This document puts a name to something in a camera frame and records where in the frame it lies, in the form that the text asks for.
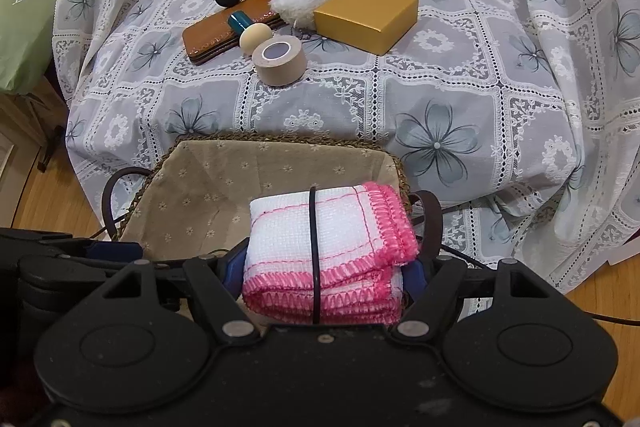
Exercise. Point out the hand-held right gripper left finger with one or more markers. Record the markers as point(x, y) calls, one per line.
point(233, 271)

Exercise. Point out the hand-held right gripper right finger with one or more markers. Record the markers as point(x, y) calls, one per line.
point(411, 279)

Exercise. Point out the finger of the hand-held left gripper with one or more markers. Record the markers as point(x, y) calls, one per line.
point(116, 252)

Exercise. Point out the white cloth with pink edge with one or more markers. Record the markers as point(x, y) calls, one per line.
point(345, 247)

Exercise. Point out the black elastic band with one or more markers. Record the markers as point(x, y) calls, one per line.
point(315, 257)

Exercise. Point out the woven basket with fabric liner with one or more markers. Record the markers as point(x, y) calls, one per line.
point(200, 187)

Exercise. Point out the floral lace tablecloth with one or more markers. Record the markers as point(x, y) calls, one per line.
point(375, 97)

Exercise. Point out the beige tape roll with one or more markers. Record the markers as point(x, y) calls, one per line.
point(282, 64)

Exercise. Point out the beige egg-shaped sponge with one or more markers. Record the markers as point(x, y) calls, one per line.
point(256, 39)

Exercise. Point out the brown leather wallet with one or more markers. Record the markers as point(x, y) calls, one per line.
point(215, 33)

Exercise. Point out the teal small bottle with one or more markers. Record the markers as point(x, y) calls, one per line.
point(238, 20)

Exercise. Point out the gold cardboard box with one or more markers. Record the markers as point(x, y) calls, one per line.
point(365, 17)

